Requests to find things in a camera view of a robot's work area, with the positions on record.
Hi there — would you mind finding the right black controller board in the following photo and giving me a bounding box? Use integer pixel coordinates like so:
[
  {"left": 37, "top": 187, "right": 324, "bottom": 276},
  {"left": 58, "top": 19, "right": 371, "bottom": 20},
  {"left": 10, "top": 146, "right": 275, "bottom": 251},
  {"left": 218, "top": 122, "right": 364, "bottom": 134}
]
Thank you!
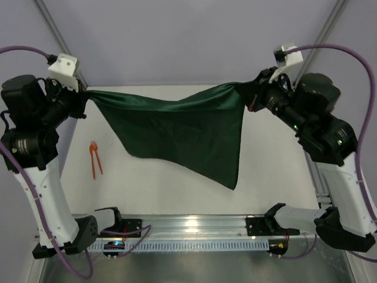
[{"left": 267, "top": 240, "right": 289, "bottom": 258}]

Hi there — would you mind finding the left black controller board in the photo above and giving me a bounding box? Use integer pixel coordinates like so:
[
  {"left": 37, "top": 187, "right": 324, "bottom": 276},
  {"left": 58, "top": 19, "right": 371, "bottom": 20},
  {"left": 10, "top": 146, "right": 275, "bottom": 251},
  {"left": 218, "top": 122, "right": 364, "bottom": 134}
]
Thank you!
[{"left": 102, "top": 241, "right": 125, "bottom": 257}]

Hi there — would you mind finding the purple cable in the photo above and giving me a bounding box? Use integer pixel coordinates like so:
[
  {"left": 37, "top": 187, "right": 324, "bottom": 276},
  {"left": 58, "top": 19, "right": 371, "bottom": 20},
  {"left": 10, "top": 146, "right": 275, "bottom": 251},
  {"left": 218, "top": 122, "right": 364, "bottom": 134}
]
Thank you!
[
  {"left": 0, "top": 45, "right": 153, "bottom": 280},
  {"left": 270, "top": 44, "right": 377, "bottom": 264}
]

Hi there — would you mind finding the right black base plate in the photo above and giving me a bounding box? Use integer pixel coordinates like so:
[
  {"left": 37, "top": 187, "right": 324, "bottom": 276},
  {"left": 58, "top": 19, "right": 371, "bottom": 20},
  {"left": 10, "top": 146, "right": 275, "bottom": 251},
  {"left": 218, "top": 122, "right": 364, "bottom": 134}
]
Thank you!
[{"left": 245, "top": 216, "right": 300, "bottom": 236}]

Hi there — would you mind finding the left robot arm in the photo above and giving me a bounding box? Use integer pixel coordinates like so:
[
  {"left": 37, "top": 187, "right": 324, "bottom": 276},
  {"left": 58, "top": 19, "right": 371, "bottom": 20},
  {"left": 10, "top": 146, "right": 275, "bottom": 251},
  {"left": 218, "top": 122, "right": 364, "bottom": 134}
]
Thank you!
[{"left": 1, "top": 74, "right": 121, "bottom": 259}]

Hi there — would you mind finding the right side aluminium rail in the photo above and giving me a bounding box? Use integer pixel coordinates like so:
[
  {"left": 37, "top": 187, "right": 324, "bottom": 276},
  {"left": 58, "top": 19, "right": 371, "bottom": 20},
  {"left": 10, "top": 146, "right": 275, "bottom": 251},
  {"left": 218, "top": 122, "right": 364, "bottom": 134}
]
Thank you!
[{"left": 305, "top": 152, "right": 333, "bottom": 209}]

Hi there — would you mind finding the black controller board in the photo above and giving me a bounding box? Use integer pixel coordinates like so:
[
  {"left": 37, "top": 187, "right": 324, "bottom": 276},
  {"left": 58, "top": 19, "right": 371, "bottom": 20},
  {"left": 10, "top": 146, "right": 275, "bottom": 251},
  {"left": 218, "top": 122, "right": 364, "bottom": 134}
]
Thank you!
[
  {"left": 267, "top": 240, "right": 289, "bottom": 258},
  {"left": 102, "top": 241, "right": 125, "bottom": 257}
]

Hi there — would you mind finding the right rear frame post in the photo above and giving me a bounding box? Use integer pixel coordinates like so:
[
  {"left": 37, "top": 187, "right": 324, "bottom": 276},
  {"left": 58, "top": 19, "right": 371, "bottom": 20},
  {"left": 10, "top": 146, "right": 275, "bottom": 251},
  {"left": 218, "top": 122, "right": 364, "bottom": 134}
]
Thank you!
[{"left": 295, "top": 0, "right": 350, "bottom": 82}]

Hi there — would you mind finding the left rear frame post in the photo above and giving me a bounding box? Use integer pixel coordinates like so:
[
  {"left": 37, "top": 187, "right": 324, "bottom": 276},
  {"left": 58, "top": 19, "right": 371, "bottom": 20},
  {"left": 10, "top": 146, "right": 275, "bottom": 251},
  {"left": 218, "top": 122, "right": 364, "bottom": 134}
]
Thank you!
[{"left": 32, "top": 0, "right": 87, "bottom": 89}]

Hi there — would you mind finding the dark green cloth napkin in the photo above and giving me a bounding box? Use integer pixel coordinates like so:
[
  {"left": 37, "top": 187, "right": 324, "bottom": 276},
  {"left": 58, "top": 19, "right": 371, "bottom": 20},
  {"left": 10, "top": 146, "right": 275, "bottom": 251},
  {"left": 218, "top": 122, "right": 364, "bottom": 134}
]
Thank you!
[{"left": 88, "top": 82, "right": 245, "bottom": 190}]

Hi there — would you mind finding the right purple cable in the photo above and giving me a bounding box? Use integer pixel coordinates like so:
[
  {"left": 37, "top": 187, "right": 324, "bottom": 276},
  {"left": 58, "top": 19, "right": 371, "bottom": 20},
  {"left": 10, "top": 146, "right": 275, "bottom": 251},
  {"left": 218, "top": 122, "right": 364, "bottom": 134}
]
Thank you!
[{"left": 270, "top": 44, "right": 377, "bottom": 264}]

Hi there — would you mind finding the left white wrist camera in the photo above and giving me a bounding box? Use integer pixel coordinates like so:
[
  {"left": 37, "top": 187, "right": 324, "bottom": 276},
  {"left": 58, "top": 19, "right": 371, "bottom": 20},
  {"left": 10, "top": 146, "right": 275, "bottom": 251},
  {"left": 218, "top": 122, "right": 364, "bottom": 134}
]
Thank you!
[{"left": 48, "top": 54, "right": 79, "bottom": 92}]

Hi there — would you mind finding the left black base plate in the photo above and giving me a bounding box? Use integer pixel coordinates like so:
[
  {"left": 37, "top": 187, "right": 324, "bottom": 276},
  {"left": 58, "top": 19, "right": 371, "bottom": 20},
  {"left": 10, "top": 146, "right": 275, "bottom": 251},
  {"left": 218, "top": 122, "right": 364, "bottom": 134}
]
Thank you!
[{"left": 98, "top": 219, "right": 143, "bottom": 238}]

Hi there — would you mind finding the orange plastic fork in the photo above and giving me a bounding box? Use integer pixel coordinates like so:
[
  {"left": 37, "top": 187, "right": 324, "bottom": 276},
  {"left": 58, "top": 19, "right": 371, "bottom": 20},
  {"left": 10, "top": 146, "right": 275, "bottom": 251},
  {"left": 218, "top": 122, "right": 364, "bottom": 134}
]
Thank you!
[{"left": 89, "top": 141, "right": 97, "bottom": 180}]

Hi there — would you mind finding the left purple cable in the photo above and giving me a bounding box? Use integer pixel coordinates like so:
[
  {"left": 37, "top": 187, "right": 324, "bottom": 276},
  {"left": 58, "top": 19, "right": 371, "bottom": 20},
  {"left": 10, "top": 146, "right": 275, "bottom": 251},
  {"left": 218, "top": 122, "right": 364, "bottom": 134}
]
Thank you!
[{"left": 0, "top": 45, "right": 153, "bottom": 280}]

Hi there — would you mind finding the aluminium rail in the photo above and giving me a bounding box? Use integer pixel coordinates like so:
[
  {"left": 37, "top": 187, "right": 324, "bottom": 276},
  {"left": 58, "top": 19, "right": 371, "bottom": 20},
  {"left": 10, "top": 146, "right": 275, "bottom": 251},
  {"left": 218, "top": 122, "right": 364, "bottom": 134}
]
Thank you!
[
  {"left": 34, "top": 213, "right": 322, "bottom": 240},
  {"left": 305, "top": 152, "right": 333, "bottom": 209}
]

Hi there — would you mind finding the slotted grey cable duct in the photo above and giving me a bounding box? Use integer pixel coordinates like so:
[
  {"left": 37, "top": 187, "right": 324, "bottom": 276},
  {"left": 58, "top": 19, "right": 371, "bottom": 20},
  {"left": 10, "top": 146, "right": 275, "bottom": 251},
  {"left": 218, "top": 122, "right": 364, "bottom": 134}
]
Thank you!
[{"left": 88, "top": 238, "right": 269, "bottom": 253}]

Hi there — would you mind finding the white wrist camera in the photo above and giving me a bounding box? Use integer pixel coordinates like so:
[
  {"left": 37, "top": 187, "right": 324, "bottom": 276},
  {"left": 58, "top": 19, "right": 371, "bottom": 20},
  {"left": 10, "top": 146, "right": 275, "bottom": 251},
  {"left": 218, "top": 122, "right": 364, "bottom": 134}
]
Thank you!
[
  {"left": 270, "top": 43, "right": 303, "bottom": 81},
  {"left": 48, "top": 54, "right": 79, "bottom": 92}
]

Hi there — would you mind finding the frame post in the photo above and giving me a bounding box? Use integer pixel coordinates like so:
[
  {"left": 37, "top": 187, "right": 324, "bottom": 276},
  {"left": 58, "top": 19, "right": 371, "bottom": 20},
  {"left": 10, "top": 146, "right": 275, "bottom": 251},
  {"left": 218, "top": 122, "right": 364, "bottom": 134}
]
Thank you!
[
  {"left": 295, "top": 0, "right": 350, "bottom": 82},
  {"left": 32, "top": 0, "right": 87, "bottom": 89}
]

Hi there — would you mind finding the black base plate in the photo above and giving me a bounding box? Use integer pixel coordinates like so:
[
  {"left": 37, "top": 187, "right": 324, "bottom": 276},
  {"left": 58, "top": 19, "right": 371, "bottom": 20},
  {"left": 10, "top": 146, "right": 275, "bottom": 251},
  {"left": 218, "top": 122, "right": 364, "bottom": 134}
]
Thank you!
[
  {"left": 245, "top": 216, "right": 300, "bottom": 236},
  {"left": 98, "top": 219, "right": 143, "bottom": 238}
]

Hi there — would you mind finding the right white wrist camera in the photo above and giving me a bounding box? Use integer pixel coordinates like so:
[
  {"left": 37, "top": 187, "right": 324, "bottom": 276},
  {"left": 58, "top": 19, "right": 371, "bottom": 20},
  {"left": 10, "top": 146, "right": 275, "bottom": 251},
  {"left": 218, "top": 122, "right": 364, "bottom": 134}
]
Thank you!
[{"left": 270, "top": 43, "right": 303, "bottom": 81}]

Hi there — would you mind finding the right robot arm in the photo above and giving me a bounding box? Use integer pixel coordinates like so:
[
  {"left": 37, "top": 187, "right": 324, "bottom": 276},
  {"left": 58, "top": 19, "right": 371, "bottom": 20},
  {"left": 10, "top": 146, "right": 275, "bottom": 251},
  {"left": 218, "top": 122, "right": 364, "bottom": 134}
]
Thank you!
[{"left": 237, "top": 68, "right": 376, "bottom": 252}]

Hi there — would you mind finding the front aluminium rail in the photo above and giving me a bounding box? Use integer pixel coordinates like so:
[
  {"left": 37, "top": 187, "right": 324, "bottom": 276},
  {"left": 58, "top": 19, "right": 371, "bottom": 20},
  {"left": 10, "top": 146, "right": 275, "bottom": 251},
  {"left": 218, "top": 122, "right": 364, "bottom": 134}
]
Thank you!
[{"left": 34, "top": 213, "right": 322, "bottom": 240}]

